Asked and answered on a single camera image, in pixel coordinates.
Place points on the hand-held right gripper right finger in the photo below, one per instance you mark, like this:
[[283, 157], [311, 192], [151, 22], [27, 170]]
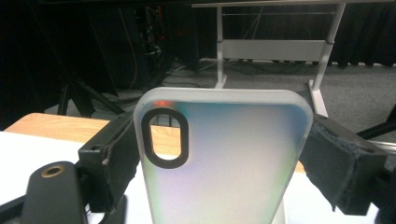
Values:
[[339, 161]]

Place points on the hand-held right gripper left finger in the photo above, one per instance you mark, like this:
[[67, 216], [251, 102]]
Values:
[[109, 161]]

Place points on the translucent iridescent phone case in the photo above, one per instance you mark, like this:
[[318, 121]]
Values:
[[224, 161]]

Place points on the black tripod stand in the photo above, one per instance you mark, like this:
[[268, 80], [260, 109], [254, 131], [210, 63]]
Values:
[[378, 129], [81, 96]]

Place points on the white table mat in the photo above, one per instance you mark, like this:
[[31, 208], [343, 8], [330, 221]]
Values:
[[37, 152]]

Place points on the dark equipment rack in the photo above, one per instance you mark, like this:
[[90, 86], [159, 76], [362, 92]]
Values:
[[152, 34]]

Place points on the white metal desk frame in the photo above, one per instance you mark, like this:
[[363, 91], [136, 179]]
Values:
[[274, 49]]

